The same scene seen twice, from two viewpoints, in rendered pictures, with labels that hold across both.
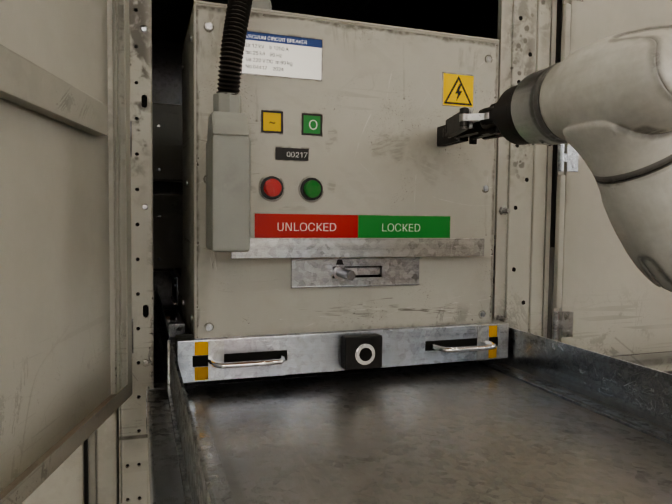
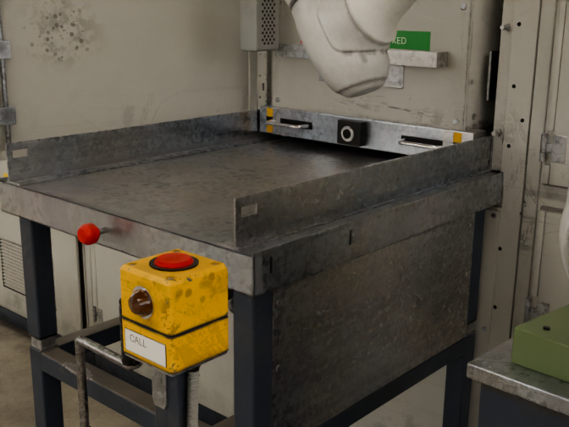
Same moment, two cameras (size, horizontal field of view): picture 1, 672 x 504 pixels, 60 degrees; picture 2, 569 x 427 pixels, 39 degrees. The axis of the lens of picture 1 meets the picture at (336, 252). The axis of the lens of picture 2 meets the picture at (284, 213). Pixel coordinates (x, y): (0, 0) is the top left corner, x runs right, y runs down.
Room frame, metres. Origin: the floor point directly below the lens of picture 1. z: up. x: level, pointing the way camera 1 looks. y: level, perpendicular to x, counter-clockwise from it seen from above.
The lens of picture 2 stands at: (-0.05, -1.38, 1.16)
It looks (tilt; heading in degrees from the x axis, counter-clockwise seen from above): 15 degrees down; 60
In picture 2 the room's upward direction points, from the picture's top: 1 degrees clockwise
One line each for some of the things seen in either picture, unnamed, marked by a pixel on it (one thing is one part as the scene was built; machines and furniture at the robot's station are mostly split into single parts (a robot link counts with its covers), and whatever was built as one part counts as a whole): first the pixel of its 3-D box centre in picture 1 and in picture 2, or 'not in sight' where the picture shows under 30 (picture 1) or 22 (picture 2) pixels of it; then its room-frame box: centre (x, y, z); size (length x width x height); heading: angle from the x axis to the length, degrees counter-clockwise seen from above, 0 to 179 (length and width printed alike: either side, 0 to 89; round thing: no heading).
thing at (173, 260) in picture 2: not in sight; (174, 265); (0.23, -0.66, 0.90); 0.04 x 0.04 x 0.02
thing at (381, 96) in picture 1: (359, 184); (361, 5); (0.89, -0.03, 1.15); 0.48 x 0.01 x 0.48; 109
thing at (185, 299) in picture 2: not in sight; (174, 308); (0.23, -0.66, 0.85); 0.08 x 0.08 x 0.10; 19
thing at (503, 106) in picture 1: (514, 117); not in sight; (0.76, -0.23, 1.23); 0.09 x 0.08 x 0.07; 19
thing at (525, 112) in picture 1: (553, 106); not in sight; (0.69, -0.25, 1.23); 0.09 x 0.06 x 0.09; 109
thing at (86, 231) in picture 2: not in sight; (93, 232); (0.27, -0.25, 0.82); 0.04 x 0.03 x 0.03; 19
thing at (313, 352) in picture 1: (353, 347); (361, 130); (0.90, -0.03, 0.89); 0.54 x 0.05 x 0.06; 109
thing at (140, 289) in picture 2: not in sight; (138, 303); (0.19, -0.68, 0.87); 0.03 x 0.01 x 0.03; 109
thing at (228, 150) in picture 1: (227, 183); (261, 8); (0.76, 0.14, 1.14); 0.08 x 0.05 x 0.17; 19
